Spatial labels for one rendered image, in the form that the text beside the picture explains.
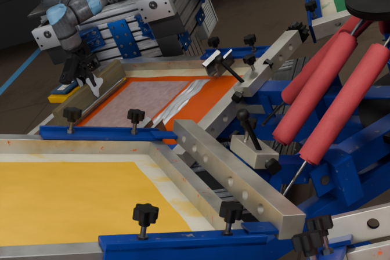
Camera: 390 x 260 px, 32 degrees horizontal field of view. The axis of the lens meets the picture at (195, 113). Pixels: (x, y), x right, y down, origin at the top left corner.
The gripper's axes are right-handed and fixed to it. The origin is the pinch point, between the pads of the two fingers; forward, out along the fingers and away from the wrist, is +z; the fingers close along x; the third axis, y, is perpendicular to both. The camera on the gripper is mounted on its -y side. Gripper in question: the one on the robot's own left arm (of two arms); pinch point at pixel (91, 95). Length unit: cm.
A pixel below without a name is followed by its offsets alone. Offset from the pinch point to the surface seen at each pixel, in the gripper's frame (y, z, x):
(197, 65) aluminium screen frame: 25.7, 3.4, -31.6
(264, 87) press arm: -1, -4, -80
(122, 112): -3.6, 4.9, -16.8
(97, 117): -7.0, 5.0, -6.8
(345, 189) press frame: -34, 2, -120
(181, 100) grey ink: 3.9, 4.0, -40.2
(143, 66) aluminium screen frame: 25.6, 3.0, -3.7
